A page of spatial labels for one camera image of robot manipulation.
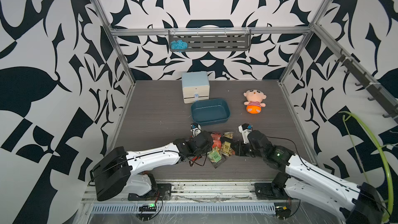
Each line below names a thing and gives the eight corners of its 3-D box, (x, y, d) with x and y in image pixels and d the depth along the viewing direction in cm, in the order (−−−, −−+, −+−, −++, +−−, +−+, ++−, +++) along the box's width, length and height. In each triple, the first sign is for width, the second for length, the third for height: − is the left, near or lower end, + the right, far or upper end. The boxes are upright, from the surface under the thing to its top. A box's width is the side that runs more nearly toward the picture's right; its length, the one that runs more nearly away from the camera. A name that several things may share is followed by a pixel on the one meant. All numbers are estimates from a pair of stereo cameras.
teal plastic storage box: (190, 127, 98) (190, 123, 93) (191, 103, 110) (191, 98, 105) (230, 127, 98) (231, 123, 93) (227, 103, 110) (228, 98, 105)
